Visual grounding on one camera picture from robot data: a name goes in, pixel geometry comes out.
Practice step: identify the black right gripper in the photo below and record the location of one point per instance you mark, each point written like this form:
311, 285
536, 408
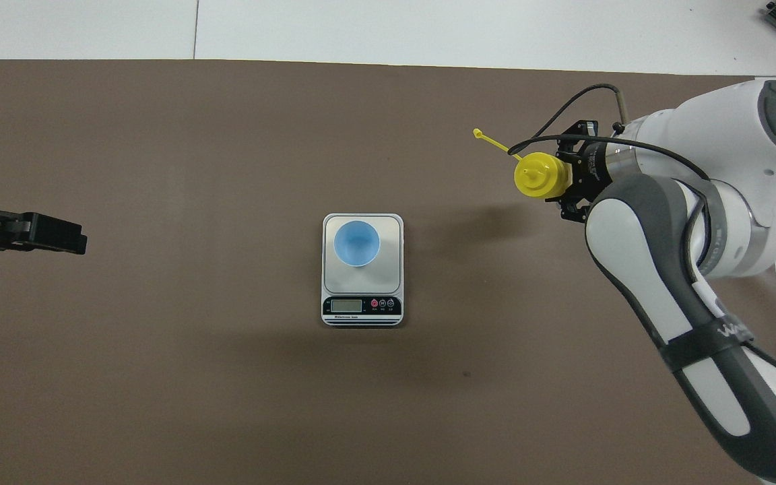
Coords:
595, 168

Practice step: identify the yellow squeeze seasoning bottle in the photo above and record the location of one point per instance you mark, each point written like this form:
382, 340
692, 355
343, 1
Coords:
536, 176

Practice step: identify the light blue plastic cup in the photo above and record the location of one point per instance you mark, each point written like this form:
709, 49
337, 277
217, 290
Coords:
358, 246

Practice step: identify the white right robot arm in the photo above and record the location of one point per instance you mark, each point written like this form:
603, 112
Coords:
731, 135

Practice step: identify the silver digital kitchen scale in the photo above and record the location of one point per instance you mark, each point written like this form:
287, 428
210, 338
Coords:
351, 279

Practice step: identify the brown table mat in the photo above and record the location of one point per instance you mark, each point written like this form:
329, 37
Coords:
159, 370

